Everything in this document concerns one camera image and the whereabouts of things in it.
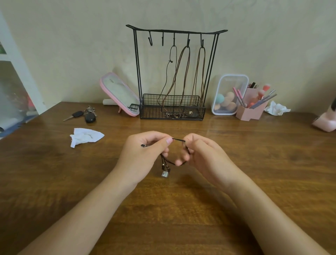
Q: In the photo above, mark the person's right hand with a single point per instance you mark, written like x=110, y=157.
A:
x=210, y=160

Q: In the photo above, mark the person's left hand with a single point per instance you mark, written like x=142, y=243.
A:
x=136, y=157

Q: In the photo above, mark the person's left thumb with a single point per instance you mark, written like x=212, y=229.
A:
x=164, y=145

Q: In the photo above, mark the person's right thumb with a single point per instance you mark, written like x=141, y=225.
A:
x=194, y=148

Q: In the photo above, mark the person's right forearm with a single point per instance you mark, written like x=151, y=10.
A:
x=267, y=223

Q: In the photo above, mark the person's left forearm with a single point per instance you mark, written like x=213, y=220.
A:
x=78, y=223

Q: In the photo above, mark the small metal jewelry pieces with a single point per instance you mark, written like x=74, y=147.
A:
x=178, y=115

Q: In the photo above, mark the peach makeup sponge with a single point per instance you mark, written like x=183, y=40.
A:
x=230, y=96
x=217, y=107
x=231, y=106

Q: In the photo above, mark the teal makeup sponge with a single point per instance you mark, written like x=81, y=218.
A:
x=219, y=98

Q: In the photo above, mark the pink desk organizer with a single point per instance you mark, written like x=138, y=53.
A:
x=249, y=113

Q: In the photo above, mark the pink pens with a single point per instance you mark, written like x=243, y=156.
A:
x=240, y=97

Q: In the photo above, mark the white roll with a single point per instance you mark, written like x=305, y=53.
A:
x=109, y=102

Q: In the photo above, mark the pink framed mirror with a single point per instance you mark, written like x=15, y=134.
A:
x=118, y=92

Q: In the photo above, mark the black key fob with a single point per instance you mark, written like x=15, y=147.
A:
x=90, y=117

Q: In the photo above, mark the flat white tissue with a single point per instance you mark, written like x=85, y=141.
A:
x=85, y=136

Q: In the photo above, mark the clear plastic container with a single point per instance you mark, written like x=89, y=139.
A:
x=237, y=80

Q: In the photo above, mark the black makeup pencils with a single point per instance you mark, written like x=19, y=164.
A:
x=252, y=85

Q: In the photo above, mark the crumpled white tissue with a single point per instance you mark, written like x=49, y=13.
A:
x=275, y=109

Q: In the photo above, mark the black car key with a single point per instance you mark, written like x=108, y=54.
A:
x=77, y=114

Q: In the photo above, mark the pink tipped makeup brush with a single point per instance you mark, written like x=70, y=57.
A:
x=265, y=88

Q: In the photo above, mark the pink and black object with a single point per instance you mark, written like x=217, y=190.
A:
x=326, y=122

